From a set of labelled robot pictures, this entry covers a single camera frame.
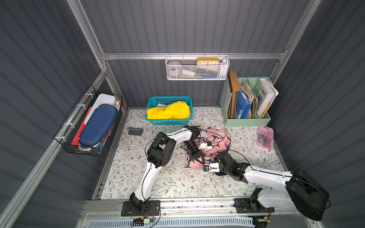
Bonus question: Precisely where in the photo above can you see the pink shark print shorts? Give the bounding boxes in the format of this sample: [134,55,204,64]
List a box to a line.
[185,126,231,169]

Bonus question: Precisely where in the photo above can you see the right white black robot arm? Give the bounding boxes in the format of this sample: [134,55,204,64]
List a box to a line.
[203,151,331,221]

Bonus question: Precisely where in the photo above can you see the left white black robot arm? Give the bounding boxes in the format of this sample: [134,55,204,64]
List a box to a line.
[129,125,205,213]

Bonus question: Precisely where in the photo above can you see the tape roll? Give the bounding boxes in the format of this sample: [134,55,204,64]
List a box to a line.
[166,61,182,78]

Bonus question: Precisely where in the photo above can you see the floral table mat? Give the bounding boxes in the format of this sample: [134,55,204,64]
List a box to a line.
[100,109,287,200]

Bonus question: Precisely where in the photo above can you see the yellow cloth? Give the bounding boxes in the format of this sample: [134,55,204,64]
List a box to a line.
[146,101,191,120]

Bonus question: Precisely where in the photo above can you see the pink transparent box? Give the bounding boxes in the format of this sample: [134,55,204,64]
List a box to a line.
[257,125,274,151]

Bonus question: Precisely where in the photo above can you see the small grey pouch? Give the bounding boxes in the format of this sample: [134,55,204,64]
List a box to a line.
[128,127,144,136]

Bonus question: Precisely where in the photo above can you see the teal plastic basket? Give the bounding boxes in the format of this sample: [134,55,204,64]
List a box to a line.
[145,97,193,125]

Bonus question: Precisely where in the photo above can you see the papers stack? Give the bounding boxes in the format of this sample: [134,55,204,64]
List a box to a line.
[240,79,258,119]

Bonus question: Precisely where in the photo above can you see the green file organizer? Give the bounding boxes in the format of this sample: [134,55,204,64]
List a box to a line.
[219,78,272,127]

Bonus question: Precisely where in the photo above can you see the blue folder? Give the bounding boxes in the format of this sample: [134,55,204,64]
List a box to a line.
[235,90,251,119]

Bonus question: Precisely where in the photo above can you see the brown cardboard board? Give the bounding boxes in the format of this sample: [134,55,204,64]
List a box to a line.
[228,70,240,119]

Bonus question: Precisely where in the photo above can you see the white book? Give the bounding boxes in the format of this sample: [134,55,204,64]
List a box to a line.
[257,79,279,118]

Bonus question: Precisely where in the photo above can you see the yellow clock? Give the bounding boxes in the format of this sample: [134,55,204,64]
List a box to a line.
[196,57,220,66]

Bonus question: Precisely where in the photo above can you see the navy blue oval case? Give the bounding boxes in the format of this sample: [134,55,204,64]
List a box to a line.
[79,104,118,147]

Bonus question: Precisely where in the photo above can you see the white plastic container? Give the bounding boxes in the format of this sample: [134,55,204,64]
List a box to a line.
[83,93,116,125]

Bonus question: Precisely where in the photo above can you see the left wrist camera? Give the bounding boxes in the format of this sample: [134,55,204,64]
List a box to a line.
[199,140,213,150]

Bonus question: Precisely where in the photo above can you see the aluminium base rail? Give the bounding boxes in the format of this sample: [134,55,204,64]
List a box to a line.
[76,197,324,228]

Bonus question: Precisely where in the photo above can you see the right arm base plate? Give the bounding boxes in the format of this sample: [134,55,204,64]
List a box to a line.
[233,198,275,215]

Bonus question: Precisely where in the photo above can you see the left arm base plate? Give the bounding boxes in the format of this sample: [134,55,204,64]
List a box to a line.
[121,200,161,217]

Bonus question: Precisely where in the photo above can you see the white wire wall basket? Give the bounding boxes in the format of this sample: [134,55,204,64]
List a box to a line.
[165,55,231,81]

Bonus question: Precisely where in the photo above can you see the black wire wall basket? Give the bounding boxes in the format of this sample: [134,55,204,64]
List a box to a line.
[54,85,123,156]

